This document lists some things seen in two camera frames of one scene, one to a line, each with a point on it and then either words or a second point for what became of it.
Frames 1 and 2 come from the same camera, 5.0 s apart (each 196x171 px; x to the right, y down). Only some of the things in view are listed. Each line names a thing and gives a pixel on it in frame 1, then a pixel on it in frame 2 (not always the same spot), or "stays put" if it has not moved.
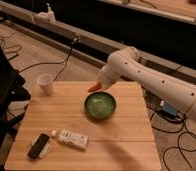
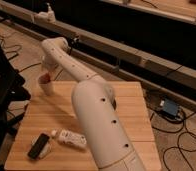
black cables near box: x=183 y=124 stays put
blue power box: x=169 y=109 stays put
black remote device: x=38 y=146 stays put
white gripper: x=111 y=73 -> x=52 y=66
